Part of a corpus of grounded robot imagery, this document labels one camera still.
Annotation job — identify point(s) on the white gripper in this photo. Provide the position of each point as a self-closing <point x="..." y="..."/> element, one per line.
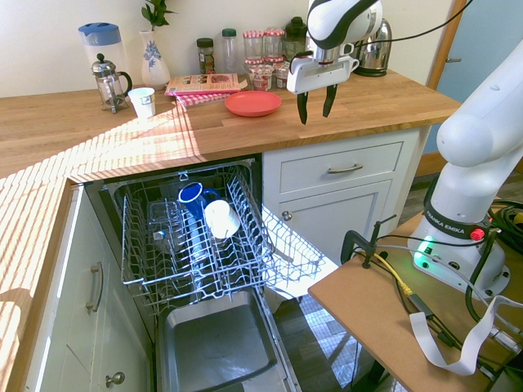
<point x="314" y="75"/>

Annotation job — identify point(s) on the red round plate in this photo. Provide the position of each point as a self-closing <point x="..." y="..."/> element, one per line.
<point x="253" y="104"/>

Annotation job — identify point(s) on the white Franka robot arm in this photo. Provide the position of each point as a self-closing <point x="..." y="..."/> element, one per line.
<point x="461" y="134"/>

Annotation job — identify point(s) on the steel dishwasher door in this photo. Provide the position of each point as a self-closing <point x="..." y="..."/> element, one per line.
<point x="216" y="343"/>

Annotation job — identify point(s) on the yogurt cup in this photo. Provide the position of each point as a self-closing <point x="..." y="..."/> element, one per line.
<point x="261" y="77"/>
<point x="282" y="75"/>

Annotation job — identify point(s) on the short jam jar checkered lid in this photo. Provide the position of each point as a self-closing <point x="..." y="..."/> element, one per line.
<point x="274" y="60"/>
<point x="253" y="64"/>

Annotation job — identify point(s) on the dark plastic bottle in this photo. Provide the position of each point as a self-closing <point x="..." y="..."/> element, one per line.
<point x="295" y="38"/>

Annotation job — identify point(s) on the tall jam jar checkered lid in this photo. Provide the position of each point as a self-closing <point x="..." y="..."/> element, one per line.
<point x="274" y="43"/>
<point x="253" y="45"/>

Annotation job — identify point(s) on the stainless steel kettle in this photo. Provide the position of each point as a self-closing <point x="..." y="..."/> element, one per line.
<point x="376" y="53"/>

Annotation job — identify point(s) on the clear bottle with green lid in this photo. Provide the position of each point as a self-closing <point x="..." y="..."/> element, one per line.
<point x="229" y="51"/>

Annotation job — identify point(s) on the red checkered book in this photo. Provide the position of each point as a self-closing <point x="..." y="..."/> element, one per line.
<point x="204" y="99"/>

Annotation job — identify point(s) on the pink cookbook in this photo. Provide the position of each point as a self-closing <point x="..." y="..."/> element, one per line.
<point x="204" y="83"/>

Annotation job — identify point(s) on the round metal cabinet knob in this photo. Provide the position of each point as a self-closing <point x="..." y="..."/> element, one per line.
<point x="287" y="215"/>
<point x="115" y="379"/>

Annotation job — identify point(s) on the spice jar with dark lid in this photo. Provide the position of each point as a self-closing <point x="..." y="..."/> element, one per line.
<point x="205" y="57"/>

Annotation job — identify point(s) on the black clamp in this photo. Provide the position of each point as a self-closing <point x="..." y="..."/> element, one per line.
<point x="349" y="241"/>

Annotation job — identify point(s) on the large white mug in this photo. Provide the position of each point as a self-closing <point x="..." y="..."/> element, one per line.
<point x="222" y="218"/>

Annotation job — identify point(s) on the blue mug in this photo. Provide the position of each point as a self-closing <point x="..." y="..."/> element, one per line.
<point x="191" y="198"/>

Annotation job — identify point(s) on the white vase with blue flowers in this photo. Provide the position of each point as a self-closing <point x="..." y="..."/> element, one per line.
<point x="154" y="61"/>

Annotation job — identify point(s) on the white paper cup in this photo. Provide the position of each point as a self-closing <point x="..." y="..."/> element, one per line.
<point x="142" y="102"/>

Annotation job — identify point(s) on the blue door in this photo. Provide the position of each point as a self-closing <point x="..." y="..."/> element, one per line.
<point x="482" y="41"/>

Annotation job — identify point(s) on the green leafy plant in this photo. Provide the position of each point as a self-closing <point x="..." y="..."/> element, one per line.
<point x="156" y="12"/>

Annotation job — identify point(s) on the red knob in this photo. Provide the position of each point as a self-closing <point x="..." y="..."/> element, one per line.
<point x="477" y="234"/>

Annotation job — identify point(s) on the glass French press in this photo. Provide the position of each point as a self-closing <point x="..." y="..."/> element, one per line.
<point x="107" y="83"/>

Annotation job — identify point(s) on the wooden robot mounting board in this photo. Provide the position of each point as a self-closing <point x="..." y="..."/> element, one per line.
<point x="367" y="310"/>

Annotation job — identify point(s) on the clear pitcher with blue lid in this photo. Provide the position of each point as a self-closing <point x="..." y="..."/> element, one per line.
<point x="102" y="45"/>

